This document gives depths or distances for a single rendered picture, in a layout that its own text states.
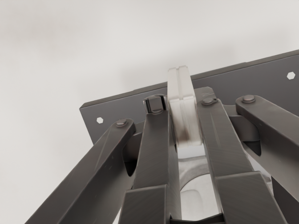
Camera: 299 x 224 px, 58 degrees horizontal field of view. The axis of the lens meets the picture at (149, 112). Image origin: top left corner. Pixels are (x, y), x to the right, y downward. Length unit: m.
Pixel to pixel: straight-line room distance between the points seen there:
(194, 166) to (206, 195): 0.10
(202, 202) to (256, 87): 0.26
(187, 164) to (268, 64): 0.27
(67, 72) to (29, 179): 0.49
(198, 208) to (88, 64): 0.61
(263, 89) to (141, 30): 0.43
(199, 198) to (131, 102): 0.25
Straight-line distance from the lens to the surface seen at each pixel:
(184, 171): 0.61
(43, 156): 1.13
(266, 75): 0.60
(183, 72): 0.19
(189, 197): 0.52
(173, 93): 0.15
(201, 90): 0.17
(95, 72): 0.92
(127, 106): 0.61
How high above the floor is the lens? 0.86
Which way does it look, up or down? 67 degrees down
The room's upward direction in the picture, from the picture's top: 165 degrees counter-clockwise
